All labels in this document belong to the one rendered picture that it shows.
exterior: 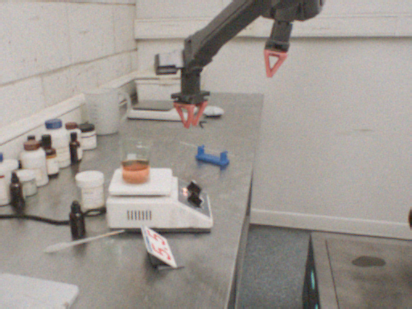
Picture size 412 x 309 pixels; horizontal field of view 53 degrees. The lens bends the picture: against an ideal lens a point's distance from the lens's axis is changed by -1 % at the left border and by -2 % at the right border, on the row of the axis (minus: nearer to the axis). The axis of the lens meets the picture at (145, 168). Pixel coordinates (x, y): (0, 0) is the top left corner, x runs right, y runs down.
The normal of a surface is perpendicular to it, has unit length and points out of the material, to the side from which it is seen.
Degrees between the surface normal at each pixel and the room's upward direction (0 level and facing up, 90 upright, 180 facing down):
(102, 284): 0
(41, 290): 0
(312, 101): 90
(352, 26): 90
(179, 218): 90
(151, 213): 90
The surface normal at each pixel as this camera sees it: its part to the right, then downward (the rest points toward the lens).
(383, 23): -0.29, 0.34
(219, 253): -0.04, -0.94
